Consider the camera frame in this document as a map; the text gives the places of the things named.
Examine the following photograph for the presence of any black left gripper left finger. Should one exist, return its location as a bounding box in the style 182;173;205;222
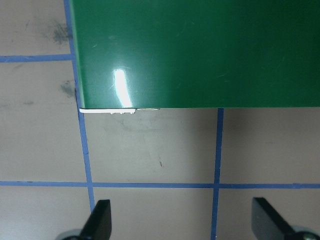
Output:
79;199;112;240

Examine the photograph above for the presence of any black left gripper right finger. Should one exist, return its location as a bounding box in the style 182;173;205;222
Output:
251;197;297;240

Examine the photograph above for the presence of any green conveyor belt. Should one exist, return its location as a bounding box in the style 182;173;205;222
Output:
69;0;320;113

